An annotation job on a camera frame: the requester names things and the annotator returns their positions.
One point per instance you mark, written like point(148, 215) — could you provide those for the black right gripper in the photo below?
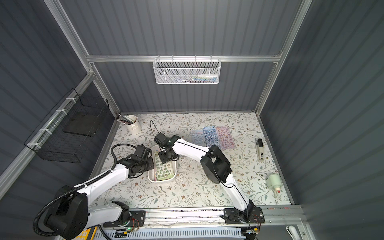
point(166, 154)

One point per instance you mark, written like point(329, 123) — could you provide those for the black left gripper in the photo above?
point(149, 163)

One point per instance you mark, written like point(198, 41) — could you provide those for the white plastic storage tray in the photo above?
point(151, 173)

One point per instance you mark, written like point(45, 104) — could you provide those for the green sticker sheet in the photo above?
point(162, 171)

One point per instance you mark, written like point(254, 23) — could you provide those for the light blue sticker sheet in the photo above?
point(198, 138)

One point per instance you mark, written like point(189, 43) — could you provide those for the pink 3D sticker sheet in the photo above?
point(225, 138)

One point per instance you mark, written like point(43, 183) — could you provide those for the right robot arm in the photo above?
point(214, 163)

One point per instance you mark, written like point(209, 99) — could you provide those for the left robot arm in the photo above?
point(70, 212)

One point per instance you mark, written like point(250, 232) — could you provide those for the cream metal pen bucket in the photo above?
point(133, 125)

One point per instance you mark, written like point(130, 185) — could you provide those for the items in white basket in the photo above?
point(202, 78)

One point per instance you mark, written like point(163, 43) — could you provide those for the yellow calculator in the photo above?
point(87, 234)

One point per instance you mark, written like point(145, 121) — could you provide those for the black white handheld device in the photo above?
point(260, 149)

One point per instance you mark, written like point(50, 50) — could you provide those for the white object bottom right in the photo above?
point(292, 231)

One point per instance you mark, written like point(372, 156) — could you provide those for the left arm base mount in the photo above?
point(131, 219)

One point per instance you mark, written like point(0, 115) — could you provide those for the black wire wall basket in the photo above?
point(68, 134)

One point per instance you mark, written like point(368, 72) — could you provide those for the white wire wall basket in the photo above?
point(166, 72)

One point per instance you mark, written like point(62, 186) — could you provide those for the white slotted cable duct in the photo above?
point(179, 234)

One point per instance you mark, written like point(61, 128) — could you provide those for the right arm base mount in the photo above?
point(234, 216)

